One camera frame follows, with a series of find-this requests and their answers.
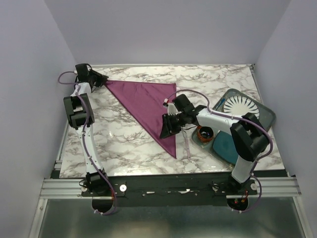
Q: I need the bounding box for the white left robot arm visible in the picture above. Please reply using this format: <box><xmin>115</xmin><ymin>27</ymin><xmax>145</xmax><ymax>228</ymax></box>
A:
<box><xmin>63</xmin><ymin>63</ymin><xmax>110</xmax><ymax>196</ymax></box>

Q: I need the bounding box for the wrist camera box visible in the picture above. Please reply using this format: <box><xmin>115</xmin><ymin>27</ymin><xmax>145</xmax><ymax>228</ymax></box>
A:
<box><xmin>172</xmin><ymin>94</ymin><xmax>195</xmax><ymax>113</ymax></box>
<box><xmin>75</xmin><ymin>63</ymin><xmax>91</xmax><ymax>81</ymax></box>

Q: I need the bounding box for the white blue striped plate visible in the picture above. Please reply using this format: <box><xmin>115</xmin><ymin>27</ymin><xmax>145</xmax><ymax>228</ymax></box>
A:
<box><xmin>223</xmin><ymin>96</ymin><xmax>260</xmax><ymax>119</ymax></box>

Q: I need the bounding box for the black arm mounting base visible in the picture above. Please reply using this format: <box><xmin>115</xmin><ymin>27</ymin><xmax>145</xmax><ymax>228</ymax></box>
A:
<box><xmin>79</xmin><ymin>172</ymin><xmax>258</xmax><ymax>208</ymax></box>

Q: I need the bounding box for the green floral serving tray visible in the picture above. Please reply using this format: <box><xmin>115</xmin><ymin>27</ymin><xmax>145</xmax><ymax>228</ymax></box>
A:
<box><xmin>191</xmin><ymin>89</ymin><xmax>276</xmax><ymax>165</ymax></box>

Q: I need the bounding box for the pink handled steel knife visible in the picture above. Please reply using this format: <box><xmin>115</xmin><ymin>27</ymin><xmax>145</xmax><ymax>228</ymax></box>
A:
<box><xmin>182</xmin><ymin>129</ymin><xmax>191</xmax><ymax>159</ymax></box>

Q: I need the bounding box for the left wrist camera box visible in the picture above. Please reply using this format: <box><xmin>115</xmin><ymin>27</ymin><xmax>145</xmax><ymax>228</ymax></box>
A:
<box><xmin>75</xmin><ymin>63</ymin><xmax>91</xmax><ymax>81</ymax></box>

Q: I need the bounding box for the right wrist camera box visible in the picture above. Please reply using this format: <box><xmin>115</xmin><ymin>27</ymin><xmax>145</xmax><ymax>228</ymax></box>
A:
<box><xmin>172</xmin><ymin>94</ymin><xmax>195</xmax><ymax>113</ymax></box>

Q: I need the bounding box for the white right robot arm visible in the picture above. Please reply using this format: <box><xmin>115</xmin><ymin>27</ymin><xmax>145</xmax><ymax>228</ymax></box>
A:
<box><xmin>159</xmin><ymin>105</ymin><xmax>273</xmax><ymax>194</ymax></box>

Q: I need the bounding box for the purple cloth napkin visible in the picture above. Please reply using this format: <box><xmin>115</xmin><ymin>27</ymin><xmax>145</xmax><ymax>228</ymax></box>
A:
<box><xmin>105</xmin><ymin>80</ymin><xmax>176</xmax><ymax>158</ymax></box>

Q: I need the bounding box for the teal square plate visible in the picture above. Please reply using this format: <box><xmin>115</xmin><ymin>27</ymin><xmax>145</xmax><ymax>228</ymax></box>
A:
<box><xmin>212</xmin><ymin>131</ymin><xmax>239</xmax><ymax>165</ymax></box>

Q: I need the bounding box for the orange patterned mug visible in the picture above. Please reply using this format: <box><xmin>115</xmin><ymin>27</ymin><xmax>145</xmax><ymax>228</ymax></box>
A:
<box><xmin>197</xmin><ymin>126</ymin><xmax>214</xmax><ymax>144</ymax></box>

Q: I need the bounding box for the aluminium frame rail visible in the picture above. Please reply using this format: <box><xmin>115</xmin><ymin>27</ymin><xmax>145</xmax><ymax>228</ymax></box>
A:
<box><xmin>40</xmin><ymin>177</ymin><xmax>302</xmax><ymax>199</ymax></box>

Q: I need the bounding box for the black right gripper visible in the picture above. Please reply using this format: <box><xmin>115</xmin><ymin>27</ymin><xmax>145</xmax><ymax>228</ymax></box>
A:
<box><xmin>159</xmin><ymin>112</ymin><xmax>187</xmax><ymax>138</ymax></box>

